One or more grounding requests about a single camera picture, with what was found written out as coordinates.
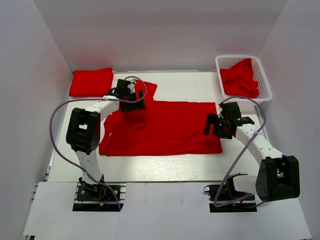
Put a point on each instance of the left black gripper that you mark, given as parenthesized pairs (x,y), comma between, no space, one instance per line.
(137,105)

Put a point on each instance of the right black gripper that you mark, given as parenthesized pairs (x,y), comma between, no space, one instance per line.
(213,118)

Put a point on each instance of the red t shirt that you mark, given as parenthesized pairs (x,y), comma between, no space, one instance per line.
(162,128)
(91,83)

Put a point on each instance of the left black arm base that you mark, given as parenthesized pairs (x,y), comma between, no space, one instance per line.
(98,198)

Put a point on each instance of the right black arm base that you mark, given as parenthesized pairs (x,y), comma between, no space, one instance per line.
(246,205)

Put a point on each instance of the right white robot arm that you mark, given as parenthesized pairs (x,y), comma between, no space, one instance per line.
(278,176)

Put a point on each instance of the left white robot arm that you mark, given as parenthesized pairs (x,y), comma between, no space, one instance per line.
(84,128)

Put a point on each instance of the red t shirts in basket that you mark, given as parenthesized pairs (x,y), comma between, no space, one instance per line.
(239,80)

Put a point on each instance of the folded red t shirt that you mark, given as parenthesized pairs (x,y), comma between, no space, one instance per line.
(91,83)

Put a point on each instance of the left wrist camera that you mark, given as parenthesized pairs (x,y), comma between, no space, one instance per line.
(133,83)

